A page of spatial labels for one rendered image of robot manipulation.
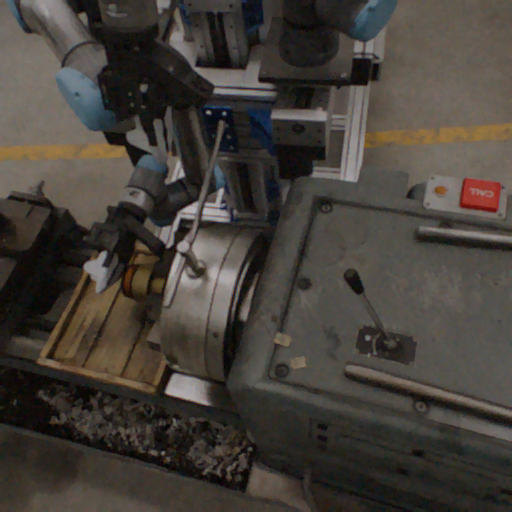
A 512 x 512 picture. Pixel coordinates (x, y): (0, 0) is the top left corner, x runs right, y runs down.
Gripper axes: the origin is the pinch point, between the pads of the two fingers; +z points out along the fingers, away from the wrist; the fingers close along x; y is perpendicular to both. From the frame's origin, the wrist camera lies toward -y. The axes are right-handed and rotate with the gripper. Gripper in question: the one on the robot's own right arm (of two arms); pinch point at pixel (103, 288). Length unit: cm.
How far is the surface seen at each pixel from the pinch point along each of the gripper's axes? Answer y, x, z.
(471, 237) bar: -69, 20, -16
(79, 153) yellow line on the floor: 110, -108, -115
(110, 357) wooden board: 1.4, -19.1, 9.1
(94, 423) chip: 12, -48, 21
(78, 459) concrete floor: 40, -108, 28
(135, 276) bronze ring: -7.8, 4.4, -2.5
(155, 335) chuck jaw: -16.7, 4.1, 8.6
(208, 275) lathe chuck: -26.7, 15.9, -0.6
